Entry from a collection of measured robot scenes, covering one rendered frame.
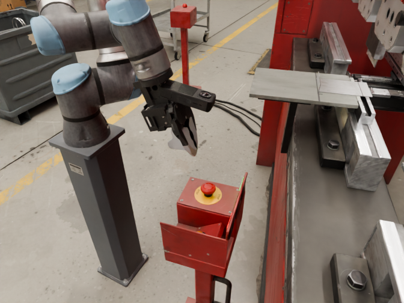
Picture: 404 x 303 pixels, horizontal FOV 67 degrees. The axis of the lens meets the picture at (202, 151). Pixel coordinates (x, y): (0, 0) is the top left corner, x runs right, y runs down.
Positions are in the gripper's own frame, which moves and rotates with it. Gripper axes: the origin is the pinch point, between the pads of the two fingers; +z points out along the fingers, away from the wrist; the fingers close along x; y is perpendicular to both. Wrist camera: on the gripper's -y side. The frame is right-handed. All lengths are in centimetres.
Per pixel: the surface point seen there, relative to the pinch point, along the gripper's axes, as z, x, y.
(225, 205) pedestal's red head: 15.9, 2.4, -3.2
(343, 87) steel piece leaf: 2.9, -27.3, -33.3
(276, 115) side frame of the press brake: 52, -112, 3
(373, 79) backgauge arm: 22, -71, -45
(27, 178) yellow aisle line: 40, -53, 158
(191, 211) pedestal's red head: 14.8, 5.1, 5.1
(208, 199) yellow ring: 14.2, 1.8, 1.0
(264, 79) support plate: -4.0, -26.4, -13.6
